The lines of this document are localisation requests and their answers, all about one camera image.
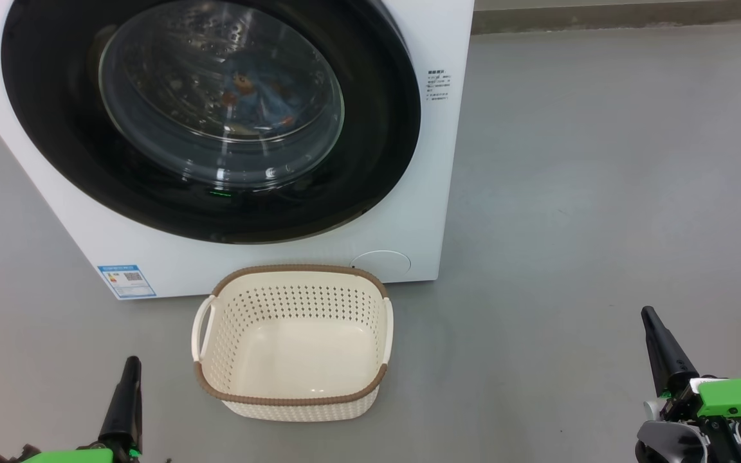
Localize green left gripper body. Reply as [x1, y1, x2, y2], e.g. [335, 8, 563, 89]
[0, 442, 143, 463]

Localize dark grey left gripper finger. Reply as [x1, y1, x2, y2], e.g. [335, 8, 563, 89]
[99, 356, 143, 451]

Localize cream perforated laundry basket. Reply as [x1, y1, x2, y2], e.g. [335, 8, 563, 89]
[192, 264, 394, 422]

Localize stainless steel washing machine drum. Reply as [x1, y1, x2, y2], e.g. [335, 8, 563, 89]
[99, 0, 345, 190]

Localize black glass washer door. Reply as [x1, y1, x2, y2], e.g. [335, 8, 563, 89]
[1, 0, 421, 245]

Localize round white filter cover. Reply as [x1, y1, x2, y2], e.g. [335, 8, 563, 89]
[351, 251, 412, 280]

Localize blue energy label sticker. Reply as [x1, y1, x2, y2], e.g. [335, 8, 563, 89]
[97, 264, 157, 300]

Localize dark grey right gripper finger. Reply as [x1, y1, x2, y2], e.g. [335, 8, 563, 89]
[641, 306, 699, 396]

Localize white front-load washing machine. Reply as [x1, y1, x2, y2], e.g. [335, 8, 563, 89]
[0, 0, 474, 300]

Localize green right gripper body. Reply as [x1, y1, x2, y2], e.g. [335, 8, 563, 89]
[634, 373, 741, 463]

